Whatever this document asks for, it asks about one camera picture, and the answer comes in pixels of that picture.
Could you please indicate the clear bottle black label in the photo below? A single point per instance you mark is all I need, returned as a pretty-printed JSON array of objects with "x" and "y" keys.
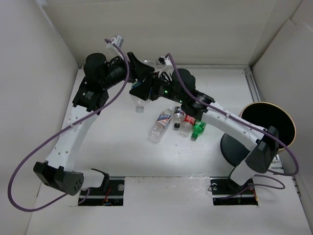
[{"x": 178, "y": 117}]

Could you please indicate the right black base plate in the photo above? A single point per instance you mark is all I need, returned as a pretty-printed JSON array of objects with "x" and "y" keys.
[{"x": 226, "y": 193}]

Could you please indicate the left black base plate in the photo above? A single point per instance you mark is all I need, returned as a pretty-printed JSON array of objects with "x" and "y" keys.
[{"x": 113, "y": 196}]

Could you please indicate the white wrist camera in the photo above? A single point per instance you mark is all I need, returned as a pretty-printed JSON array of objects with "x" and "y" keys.
[
  {"x": 115, "y": 40},
  {"x": 165, "y": 65}
]

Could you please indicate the green plastic bottle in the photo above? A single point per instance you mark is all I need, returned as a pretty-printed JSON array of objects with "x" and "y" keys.
[{"x": 198, "y": 129}]

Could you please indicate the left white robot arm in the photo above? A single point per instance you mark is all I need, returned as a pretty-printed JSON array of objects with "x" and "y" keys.
[{"x": 57, "y": 171}]

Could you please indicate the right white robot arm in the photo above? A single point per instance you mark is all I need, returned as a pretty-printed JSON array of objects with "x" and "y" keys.
[{"x": 180, "y": 87}]

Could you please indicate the clear bottle red label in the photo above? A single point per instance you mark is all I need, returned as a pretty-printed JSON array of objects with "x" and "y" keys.
[{"x": 187, "y": 125}]

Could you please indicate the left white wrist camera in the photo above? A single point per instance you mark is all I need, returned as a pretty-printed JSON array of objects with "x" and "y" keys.
[{"x": 115, "y": 40}]

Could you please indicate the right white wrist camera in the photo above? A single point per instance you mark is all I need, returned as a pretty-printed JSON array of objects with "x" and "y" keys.
[{"x": 165, "y": 65}]

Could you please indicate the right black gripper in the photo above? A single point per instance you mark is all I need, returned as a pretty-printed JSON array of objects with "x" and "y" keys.
[{"x": 143, "y": 91}]

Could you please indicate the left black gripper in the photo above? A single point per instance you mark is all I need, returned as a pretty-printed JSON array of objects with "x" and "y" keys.
[{"x": 138, "y": 71}]

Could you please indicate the clear bottle blue orange label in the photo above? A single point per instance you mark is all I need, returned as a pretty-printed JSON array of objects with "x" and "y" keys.
[{"x": 160, "y": 126}]

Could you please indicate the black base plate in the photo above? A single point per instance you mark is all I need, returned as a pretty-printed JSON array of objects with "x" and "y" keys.
[
  {"x": 226, "y": 193},
  {"x": 113, "y": 196}
]

